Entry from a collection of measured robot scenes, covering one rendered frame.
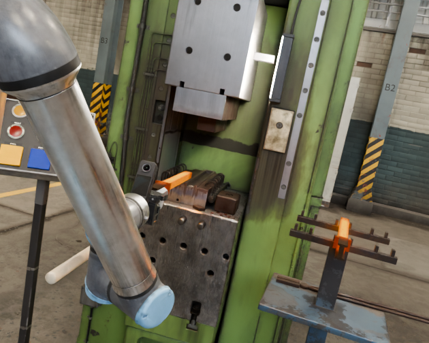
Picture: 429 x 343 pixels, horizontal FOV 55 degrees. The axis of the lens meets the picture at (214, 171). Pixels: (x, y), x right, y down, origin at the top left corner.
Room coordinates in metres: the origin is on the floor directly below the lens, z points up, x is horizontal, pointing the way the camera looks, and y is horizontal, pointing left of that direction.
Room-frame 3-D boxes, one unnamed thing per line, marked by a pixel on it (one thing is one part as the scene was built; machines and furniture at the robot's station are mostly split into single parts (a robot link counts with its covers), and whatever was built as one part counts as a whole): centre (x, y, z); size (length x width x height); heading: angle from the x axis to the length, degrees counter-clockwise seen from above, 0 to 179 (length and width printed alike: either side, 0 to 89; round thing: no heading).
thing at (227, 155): (2.12, -0.02, 1.37); 0.41 x 0.10 x 0.91; 81
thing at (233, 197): (1.64, -0.08, 0.95); 0.12 x 0.08 x 0.06; 171
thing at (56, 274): (1.57, 0.46, 0.62); 0.44 x 0.05 x 0.05; 171
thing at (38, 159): (1.49, 0.64, 1.01); 0.07 x 0.05 x 0.07; 106
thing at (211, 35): (1.81, 0.03, 1.56); 0.42 x 0.39 x 0.40; 171
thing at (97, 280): (0.88, 0.19, 0.92); 0.12 x 0.09 x 0.12; 49
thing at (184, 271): (1.82, 0.02, 0.69); 0.56 x 0.38 x 0.45; 171
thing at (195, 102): (1.82, 0.08, 1.32); 0.42 x 0.20 x 0.10; 171
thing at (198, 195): (1.82, 0.08, 0.96); 0.42 x 0.20 x 0.09; 171
